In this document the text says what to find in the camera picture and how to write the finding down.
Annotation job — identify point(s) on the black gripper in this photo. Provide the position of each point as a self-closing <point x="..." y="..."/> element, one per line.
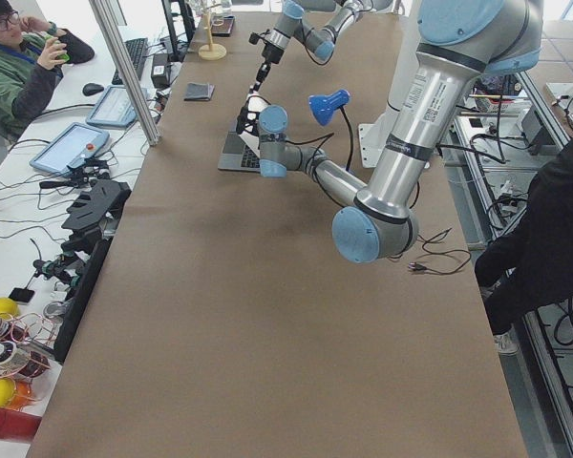
<point x="271" y="52"/>

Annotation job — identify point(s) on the red cylinder container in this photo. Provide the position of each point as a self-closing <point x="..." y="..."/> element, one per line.
<point x="17" y="426"/>

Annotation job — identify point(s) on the person in green shirt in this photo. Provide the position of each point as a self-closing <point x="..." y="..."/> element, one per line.
<point x="32" y="51"/>

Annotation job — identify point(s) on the folded grey cloth stack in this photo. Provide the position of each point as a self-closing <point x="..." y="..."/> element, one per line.
<point x="198" y="91"/>

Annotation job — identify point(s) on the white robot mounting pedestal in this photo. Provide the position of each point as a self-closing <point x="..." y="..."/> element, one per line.
<point x="372" y="137"/>

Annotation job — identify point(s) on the person in black clothes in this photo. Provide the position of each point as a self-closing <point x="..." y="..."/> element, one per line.
<point x="532" y="266"/>

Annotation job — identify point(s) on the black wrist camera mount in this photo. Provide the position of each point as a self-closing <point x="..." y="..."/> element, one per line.
<point x="256" y="37"/>
<point x="247" y="121"/>

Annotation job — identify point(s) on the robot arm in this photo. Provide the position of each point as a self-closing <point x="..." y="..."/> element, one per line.
<point x="459" y="41"/>
<point x="319" y="43"/>

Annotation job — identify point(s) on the teach pendant tablet far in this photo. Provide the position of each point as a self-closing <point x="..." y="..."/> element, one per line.
<point x="113" y="110"/>

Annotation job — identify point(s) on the wooden cup stand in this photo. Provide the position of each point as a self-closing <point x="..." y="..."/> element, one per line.
<point x="213" y="14"/>

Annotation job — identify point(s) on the black computer mouse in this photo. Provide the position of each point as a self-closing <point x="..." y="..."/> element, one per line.
<point x="90" y="89"/>

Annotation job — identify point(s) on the teach pendant tablet near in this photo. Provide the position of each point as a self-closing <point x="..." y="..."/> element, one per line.
<point x="70" y="149"/>

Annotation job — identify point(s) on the black small box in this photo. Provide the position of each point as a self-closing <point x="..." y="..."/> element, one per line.
<point x="161" y="70"/>

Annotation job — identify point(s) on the grey laptop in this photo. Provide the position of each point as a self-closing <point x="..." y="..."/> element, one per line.
<point x="241" y="152"/>

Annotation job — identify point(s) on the teach pendant tablet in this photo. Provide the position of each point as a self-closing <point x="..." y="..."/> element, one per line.
<point x="70" y="149"/>
<point x="113" y="110"/>

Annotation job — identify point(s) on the aluminium frame post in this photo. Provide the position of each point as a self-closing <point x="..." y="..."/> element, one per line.
<point x="108" y="26"/>

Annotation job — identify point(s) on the black keyboard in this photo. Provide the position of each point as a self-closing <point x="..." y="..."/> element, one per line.
<point x="137" y="51"/>

